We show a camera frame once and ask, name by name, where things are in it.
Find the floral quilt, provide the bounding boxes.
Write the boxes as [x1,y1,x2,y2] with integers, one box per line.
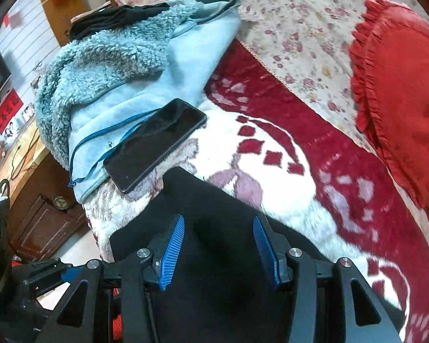
[231,0,429,158]

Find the red heart-shaped frilled pillow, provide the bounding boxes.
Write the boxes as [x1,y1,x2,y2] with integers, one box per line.
[348,0,429,226]

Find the red and white plush blanket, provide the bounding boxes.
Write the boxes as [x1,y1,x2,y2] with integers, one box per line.
[82,39,429,343]

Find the wooden door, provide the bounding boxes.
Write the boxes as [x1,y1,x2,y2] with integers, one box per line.
[37,0,110,47]

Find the dark wooden cabinet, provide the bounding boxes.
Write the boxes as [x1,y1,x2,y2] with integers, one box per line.
[7,193,94,261]

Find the red wall poster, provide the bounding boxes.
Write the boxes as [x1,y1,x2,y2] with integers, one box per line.
[0,91,24,133]

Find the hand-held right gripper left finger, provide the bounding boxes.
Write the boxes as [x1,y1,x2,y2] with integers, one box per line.
[36,214,186,343]

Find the black cloth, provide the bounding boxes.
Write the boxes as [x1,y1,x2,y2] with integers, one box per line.
[69,3,170,41]

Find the black smartphone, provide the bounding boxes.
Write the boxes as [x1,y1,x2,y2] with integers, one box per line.
[103,97,208,194]

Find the light blue fleece jacket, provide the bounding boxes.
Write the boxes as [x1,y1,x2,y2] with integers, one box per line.
[34,0,242,204]

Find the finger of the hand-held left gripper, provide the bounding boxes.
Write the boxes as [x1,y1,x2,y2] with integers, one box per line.
[19,260,83,295]

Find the black pants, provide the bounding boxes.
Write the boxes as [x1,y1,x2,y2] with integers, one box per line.
[109,166,404,343]

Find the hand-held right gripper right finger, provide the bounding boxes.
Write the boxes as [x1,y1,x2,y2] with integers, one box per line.
[253,214,403,343]

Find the yellow wooden desk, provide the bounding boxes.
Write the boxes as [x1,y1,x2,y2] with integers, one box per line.
[0,125,52,201]

